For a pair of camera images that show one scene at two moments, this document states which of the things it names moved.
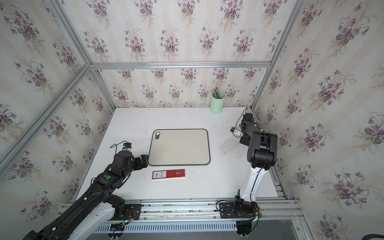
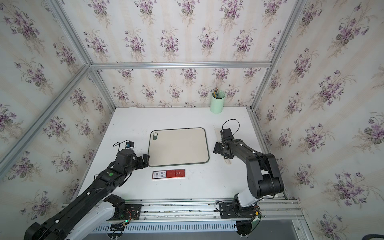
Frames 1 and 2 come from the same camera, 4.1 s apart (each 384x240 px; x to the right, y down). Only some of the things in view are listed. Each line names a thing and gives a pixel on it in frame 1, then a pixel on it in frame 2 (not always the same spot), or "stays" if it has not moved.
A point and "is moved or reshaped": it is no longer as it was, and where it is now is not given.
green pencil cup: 216,105 stays
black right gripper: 245,140 -> 217,148
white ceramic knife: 230,143 is moved or reshaped
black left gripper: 139,165 stays
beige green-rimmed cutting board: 179,147 stays
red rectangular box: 168,173 stays
